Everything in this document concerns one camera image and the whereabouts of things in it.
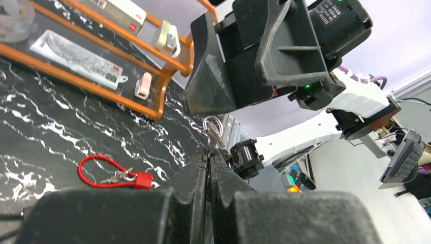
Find clear tape roll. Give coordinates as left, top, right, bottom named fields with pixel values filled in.
left=1, top=1, right=35, bottom=43

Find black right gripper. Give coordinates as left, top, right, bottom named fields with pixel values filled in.
left=184, top=1, right=328, bottom=115

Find white red staple box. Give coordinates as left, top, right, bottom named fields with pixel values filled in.
left=80, top=0, right=147, bottom=36

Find packaged blister card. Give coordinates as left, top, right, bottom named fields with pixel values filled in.
left=29, top=30, right=129, bottom=89

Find black keyboard device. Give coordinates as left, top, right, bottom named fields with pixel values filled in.
left=379, top=130, right=425, bottom=190

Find small pink white eraser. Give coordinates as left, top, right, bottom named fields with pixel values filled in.
left=135, top=72, right=152, bottom=100

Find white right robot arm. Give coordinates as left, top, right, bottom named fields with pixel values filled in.
left=184, top=1, right=400, bottom=179

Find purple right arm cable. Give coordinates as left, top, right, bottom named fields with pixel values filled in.
left=338, top=65, right=388, bottom=91

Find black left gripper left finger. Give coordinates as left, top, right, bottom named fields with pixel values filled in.
left=15, top=147, right=207, bottom=243

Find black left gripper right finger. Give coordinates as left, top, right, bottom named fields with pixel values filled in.
left=209, top=152, right=381, bottom=243

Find red cable padlock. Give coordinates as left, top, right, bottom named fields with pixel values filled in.
left=77, top=155, right=153, bottom=190

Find silver brass-lock keys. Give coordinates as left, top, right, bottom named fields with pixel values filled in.
left=203, top=115, right=225, bottom=158

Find orange wooden shelf rack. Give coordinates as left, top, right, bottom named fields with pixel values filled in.
left=0, top=0, right=218, bottom=122

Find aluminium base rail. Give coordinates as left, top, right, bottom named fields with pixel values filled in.
left=391, top=68, right=430, bottom=100

